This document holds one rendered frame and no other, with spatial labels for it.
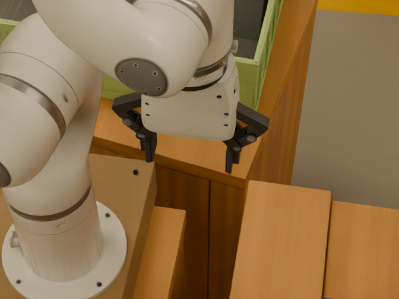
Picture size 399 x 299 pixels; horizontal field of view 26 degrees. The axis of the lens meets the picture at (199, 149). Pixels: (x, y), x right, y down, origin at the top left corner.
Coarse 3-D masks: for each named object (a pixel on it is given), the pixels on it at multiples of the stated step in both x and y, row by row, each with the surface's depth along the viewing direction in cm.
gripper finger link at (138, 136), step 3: (138, 129) 95; (141, 129) 94; (144, 129) 94; (147, 129) 94; (138, 132) 94; (141, 132) 94; (144, 132) 94; (147, 132) 94; (150, 132) 94; (153, 132) 94; (135, 135) 95; (138, 135) 95; (141, 135) 95; (144, 135) 95; (147, 135) 95; (138, 138) 95; (141, 138) 95; (144, 138) 95
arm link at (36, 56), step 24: (24, 24) 103; (0, 48) 102; (24, 48) 100; (48, 48) 100; (0, 72) 98; (24, 72) 98; (48, 72) 99; (72, 72) 101; (96, 72) 106; (48, 96) 98; (72, 96) 101; (96, 96) 109; (72, 120) 109; (96, 120) 111; (72, 144) 110; (48, 168) 110; (72, 168) 111; (24, 192) 110; (48, 192) 110; (72, 192) 112; (24, 216) 114; (48, 216) 113
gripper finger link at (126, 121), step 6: (138, 114) 95; (126, 120) 94; (132, 120) 94; (138, 120) 95; (132, 126) 95; (138, 126) 94; (150, 138) 96; (156, 138) 99; (144, 144) 96; (150, 144) 96; (156, 144) 100; (144, 150) 98; (150, 150) 96; (150, 156) 97; (150, 162) 98
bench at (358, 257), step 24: (336, 216) 143; (360, 216) 143; (384, 216) 143; (336, 240) 140; (360, 240) 140; (384, 240) 140; (336, 264) 137; (360, 264) 137; (384, 264) 137; (336, 288) 135; (360, 288) 135; (384, 288) 135
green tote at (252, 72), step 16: (272, 0) 162; (272, 16) 168; (0, 32) 162; (272, 32) 174; (256, 48) 155; (240, 64) 153; (256, 64) 153; (112, 80) 165; (240, 80) 157; (256, 80) 158; (112, 96) 169; (240, 96) 161; (256, 96) 165
